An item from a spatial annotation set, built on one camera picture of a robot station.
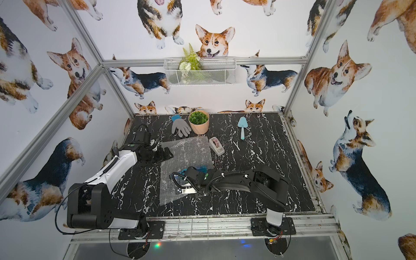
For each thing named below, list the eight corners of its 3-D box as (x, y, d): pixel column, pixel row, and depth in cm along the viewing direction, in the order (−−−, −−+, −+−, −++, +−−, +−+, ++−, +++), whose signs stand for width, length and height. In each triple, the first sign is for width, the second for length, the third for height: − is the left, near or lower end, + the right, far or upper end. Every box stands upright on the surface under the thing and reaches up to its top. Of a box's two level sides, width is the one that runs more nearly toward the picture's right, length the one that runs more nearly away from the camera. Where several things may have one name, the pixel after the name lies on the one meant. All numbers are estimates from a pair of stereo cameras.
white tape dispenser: (218, 157, 100) (218, 152, 96) (208, 143, 107) (207, 139, 103) (224, 153, 102) (225, 148, 98) (214, 140, 108) (214, 135, 105)
